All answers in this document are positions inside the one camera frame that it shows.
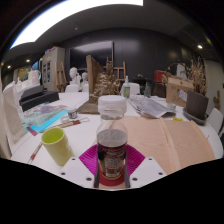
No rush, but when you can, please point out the black wall screen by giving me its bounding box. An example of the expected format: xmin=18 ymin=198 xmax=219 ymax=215
xmin=69 ymin=40 xmax=114 ymax=71

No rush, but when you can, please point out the clear bottle with white cap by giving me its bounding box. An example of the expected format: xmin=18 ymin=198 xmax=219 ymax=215
xmin=96 ymin=94 xmax=129 ymax=180

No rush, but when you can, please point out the grey plant saucer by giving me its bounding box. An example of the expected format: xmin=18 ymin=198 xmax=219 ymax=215
xmin=182 ymin=107 xmax=209 ymax=127

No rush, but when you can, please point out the red box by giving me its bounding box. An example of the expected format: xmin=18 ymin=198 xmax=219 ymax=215
xmin=153 ymin=69 xmax=168 ymax=84

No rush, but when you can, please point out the black printer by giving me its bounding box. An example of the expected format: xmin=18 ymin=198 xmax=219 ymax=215
xmin=18 ymin=84 xmax=60 ymax=112

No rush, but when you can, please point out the yellow-green cup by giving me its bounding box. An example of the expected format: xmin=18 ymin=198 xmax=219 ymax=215
xmin=40 ymin=126 xmax=75 ymax=167

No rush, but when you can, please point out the white tape roll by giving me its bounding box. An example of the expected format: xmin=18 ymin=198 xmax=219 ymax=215
xmin=166 ymin=102 xmax=177 ymax=113

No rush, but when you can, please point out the white plaster bust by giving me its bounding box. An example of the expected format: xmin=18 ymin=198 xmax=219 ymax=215
xmin=80 ymin=71 xmax=90 ymax=86
xmin=68 ymin=66 xmax=82 ymax=87

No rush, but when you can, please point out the wooden easel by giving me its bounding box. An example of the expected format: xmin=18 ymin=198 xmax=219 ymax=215
xmin=105 ymin=57 xmax=127 ymax=81
xmin=54 ymin=61 xmax=68 ymax=93

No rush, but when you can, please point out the grey printed newspaper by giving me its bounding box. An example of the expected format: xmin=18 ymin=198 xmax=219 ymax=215
xmin=127 ymin=94 xmax=174 ymax=119

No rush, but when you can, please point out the brown cardboard box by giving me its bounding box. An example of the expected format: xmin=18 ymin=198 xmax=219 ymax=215
xmin=165 ymin=75 xmax=194 ymax=108

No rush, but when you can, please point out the white plastic bag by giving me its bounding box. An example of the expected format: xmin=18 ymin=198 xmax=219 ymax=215
xmin=0 ymin=79 xmax=28 ymax=159

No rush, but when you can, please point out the small dark paint jar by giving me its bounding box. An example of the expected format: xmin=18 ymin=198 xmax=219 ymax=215
xmin=67 ymin=106 xmax=79 ymax=120

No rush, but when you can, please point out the wooden carved sculpture on board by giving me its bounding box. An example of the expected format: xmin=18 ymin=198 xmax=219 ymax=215
xmin=76 ymin=54 xmax=122 ymax=115

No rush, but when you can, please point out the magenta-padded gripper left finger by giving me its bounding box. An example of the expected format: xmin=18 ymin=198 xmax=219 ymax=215
xmin=59 ymin=144 xmax=101 ymax=190

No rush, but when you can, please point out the light wooden drawing board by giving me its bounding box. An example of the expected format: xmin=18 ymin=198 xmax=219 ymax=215
xmin=91 ymin=114 xmax=217 ymax=190

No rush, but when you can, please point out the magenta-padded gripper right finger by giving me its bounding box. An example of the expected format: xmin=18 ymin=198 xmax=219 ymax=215
xmin=124 ymin=144 xmax=168 ymax=189

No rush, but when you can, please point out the white spray bottle green label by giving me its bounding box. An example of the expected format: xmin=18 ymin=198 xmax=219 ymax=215
xmin=122 ymin=75 xmax=132 ymax=99

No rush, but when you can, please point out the wooden paintbrush with red band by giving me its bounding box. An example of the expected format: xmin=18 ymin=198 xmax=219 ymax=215
xmin=43 ymin=116 xmax=91 ymax=133

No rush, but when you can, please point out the beige shelf unit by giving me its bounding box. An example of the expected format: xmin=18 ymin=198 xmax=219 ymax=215
xmin=41 ymin=46 xmax=66 ymax=92

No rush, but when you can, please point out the grey bottle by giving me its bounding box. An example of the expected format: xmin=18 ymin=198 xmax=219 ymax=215
xmin=143 ymin=81 xmax=153 ymax=98

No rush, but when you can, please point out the large white ceiling light panel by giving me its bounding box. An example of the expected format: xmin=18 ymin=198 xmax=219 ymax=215
xmin=9 ymin=0 xmax=144 ymax=49

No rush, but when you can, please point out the colourful painted book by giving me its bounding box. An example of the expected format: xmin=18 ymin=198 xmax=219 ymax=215
xmin=22 ymin=103 xmax=69 ymax=134

